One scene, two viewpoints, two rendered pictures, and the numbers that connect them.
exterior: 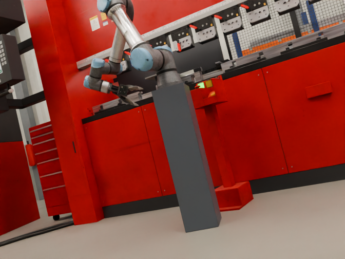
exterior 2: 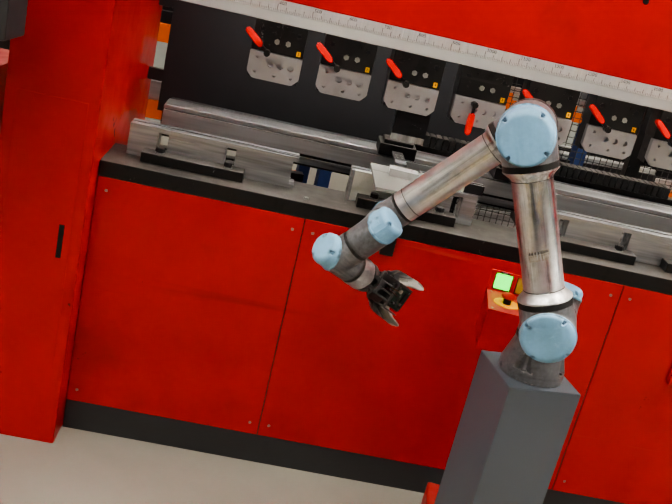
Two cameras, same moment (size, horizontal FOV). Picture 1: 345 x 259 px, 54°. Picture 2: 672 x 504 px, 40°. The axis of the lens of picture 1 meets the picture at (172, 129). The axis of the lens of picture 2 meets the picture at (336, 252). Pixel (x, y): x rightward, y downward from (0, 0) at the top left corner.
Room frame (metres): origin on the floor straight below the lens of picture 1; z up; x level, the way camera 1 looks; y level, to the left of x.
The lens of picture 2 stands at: (0.43, 1.38, 1.64)
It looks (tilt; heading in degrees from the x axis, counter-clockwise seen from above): 19 degrees down; 330
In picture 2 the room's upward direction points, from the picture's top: 13 degrees clockwise
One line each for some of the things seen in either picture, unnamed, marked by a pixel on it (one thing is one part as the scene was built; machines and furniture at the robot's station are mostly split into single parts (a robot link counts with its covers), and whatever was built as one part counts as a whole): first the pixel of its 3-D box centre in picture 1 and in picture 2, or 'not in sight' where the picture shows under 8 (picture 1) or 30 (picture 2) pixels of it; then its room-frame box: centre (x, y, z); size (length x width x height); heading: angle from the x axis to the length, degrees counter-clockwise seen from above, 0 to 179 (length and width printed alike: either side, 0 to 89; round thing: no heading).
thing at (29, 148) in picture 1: (30, 153); not in sight; (7.43, 3.13, 1.04); 0.16 x 0.15 x 0.56; 167
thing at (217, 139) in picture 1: (219, 145); not in sight; (2.23, -0.27, 0.39); 0.06 x 0.06 x 0.54; 57
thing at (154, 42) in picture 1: (160, 47); (412, 81); (2.74, -0.07, 1.26); 0.15 x 0.09 x 0.17; 66
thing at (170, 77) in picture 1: (168, 79); (536, 352); (1.90, -0.04, 0.82); 0.15 x 0.15 x 0.10
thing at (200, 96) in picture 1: (206, 92); (519, 316); (2.23, -0.27, 0.75); 0.20 x 0.16 x 0.18; 57
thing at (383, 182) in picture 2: (163, 76); (403, 182); (2.59, -0.03, 1.00); 0.26 x 0.18 x 0.01; 156
